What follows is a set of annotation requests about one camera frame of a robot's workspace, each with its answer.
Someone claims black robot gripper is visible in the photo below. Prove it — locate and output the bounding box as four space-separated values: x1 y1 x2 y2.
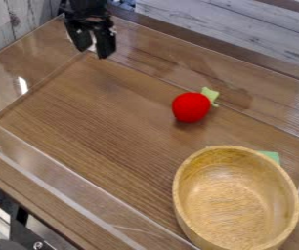
59 0 118 59

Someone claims red felt strawberry toy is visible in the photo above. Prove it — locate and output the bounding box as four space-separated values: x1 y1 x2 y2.
172 87 220 123

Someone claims green felt piece behind bowl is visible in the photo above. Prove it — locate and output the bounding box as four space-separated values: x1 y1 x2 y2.
259 150 280 164

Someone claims wooden oval bowl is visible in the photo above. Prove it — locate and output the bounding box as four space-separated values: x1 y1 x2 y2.
172 146 299 250

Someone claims clear acrylic tray enclosure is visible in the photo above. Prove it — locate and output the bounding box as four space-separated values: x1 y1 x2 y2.
0 19 299 250

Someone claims black table clamp bracket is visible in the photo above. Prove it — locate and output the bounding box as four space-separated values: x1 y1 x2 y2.
10 207 56 250

